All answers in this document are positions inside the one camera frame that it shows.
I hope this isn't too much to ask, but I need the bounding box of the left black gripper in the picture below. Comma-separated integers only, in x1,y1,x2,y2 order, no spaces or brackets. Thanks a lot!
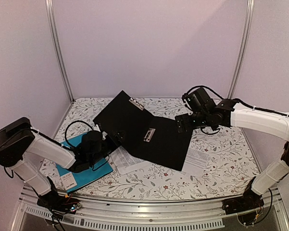
89,129,126,166

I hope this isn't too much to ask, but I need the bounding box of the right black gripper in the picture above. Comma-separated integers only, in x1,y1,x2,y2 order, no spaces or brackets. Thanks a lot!
175,112,211,133

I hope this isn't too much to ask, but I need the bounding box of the printed paper sheet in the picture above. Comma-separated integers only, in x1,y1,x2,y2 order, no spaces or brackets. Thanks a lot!
110,146,150,175
181,148,209,176

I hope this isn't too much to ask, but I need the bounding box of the black clip folder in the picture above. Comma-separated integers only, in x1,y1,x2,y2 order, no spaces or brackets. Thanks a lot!
93,91,193,171

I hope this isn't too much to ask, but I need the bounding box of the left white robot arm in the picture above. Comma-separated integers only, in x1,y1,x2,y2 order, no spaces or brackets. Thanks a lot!
0,117,118,209

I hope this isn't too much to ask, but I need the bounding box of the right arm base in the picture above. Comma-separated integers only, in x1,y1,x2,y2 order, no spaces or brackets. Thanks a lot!
222,184,264,226

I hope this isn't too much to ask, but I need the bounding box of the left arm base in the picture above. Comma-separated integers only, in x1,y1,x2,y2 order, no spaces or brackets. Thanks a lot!
37,182,82,214

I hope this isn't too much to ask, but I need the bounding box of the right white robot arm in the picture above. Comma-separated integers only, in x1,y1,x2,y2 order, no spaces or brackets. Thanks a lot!
175,99,289,210

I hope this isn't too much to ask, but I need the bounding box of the blue folder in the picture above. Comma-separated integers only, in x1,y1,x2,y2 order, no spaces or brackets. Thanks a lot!
56,133,113,193

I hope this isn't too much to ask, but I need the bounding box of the floral tablecloth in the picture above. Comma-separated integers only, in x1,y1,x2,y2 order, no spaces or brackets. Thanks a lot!
40,98,261,200

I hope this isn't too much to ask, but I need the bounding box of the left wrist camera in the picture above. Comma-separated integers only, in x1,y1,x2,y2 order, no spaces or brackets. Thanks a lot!
82,130,103,152

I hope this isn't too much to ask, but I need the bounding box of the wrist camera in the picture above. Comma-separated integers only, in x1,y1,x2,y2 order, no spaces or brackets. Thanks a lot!
182,85,220,112
82,130,103,152

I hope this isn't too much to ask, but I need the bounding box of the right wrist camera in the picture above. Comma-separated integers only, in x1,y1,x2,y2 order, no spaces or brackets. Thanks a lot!
182,85,220,112

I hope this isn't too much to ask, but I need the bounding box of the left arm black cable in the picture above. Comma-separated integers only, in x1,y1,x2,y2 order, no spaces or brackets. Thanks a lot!
64,120,94,150

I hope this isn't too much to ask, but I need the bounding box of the front aluminium rail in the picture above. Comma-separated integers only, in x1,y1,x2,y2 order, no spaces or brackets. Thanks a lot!
11,186,289,231

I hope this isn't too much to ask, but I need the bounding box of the right aluminium frame post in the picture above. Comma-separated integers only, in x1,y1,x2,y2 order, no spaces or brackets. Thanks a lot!
227,0,255,99

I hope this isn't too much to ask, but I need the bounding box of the aluminium frame post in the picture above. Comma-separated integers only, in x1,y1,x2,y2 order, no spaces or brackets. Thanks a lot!
227,0,255,99
45,0,75,103

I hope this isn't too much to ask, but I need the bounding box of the left aluminium frame post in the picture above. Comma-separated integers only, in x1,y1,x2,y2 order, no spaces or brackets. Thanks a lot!
45,0,75,103

